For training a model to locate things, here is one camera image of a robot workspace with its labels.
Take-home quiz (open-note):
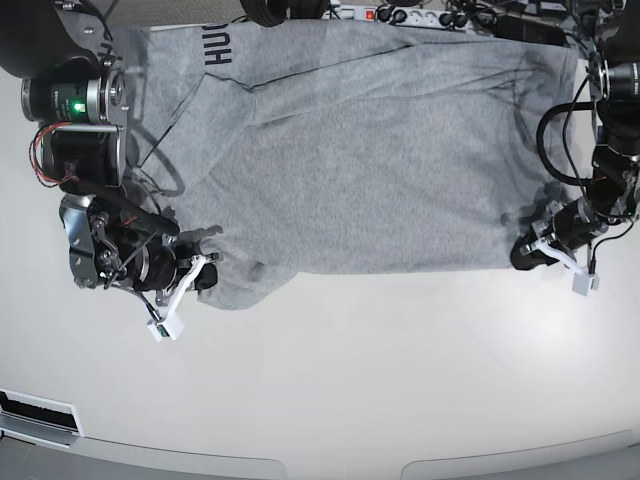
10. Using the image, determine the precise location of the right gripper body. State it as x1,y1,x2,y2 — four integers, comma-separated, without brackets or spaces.
119,240,199,292

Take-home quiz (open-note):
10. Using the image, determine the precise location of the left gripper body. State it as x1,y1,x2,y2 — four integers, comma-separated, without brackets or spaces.
532,197,608,253

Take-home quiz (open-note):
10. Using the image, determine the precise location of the grey t-shirt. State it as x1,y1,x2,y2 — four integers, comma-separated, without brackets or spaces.
115,20,579,310

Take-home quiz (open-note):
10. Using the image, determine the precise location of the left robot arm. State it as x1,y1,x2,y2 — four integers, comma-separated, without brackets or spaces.
510,1,639,276

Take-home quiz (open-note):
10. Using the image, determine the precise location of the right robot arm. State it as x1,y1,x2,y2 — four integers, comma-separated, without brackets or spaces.
1,1,218,295

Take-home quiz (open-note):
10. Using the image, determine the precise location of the black power adapter box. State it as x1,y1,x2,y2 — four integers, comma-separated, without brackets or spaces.
493,16,567,47

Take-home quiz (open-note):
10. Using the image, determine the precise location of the white power strip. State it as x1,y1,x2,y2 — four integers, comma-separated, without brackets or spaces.
323,4,474,32

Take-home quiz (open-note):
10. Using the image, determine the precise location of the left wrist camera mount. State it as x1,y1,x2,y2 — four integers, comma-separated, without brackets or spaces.
523,222,599,296

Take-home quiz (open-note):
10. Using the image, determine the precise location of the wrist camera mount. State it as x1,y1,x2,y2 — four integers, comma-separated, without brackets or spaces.
147,253,221,342
523,222,599,296

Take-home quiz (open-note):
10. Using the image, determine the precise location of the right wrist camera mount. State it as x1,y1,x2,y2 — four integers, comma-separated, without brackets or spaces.
147,253,221,342

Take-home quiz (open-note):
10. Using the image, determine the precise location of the black cable bundle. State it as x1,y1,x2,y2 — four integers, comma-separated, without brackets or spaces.
227,0,331,29

